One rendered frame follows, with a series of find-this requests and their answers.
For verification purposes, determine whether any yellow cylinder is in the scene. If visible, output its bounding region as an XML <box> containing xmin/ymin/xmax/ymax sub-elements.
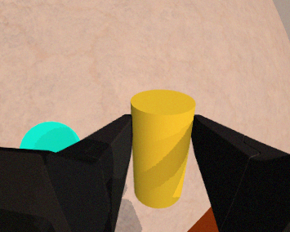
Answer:
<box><xmin>131</xmin><ymin>89</ymin><xmax>196</xmax><ymax>208</ymax></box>

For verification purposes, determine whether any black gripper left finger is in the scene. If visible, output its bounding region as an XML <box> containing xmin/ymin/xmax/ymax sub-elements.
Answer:
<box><xmin>0</xmin><ymin>114</ymin><xmax>132</xmax><ymax>232</ymax></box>

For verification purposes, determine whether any cyan circle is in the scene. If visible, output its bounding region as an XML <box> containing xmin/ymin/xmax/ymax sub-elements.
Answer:
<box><xmin>20</xmin><ymin>122</ymin><xmax>79</xmax><ymax>153</ymax></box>

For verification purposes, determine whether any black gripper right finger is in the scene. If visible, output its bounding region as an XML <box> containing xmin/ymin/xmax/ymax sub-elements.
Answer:
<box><xmin>191</xmin><ymin>115</ymin><xmax>290</xmax><ymax>232</ymax></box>

